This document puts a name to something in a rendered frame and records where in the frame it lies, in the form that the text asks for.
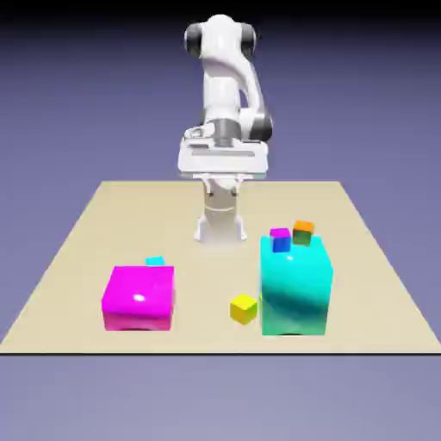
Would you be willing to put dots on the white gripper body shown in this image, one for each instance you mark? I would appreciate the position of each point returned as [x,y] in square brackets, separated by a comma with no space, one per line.
[222,162]

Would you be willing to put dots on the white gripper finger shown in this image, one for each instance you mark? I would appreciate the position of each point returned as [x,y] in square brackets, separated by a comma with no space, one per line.
[208,187]
[236,187]

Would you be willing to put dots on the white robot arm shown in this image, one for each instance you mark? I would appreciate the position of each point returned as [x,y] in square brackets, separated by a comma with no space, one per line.
[220,62]

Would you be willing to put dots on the small purple cube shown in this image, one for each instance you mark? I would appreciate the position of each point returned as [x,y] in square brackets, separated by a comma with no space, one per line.
[280,239]

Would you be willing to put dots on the small orange cube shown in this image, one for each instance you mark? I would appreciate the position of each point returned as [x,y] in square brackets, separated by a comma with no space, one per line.
[303,232]

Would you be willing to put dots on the small cyan cube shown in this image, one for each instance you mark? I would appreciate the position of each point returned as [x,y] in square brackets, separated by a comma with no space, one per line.
[155,260]

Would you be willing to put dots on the small yellow cube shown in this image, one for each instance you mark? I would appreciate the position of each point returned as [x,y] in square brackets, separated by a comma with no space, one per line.
[243,308]

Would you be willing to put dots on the large cyan box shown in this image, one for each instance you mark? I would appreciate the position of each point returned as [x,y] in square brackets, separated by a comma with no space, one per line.
[296,286]

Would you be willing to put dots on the large magenta box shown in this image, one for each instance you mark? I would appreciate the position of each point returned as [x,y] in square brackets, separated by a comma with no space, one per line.
[137,293]

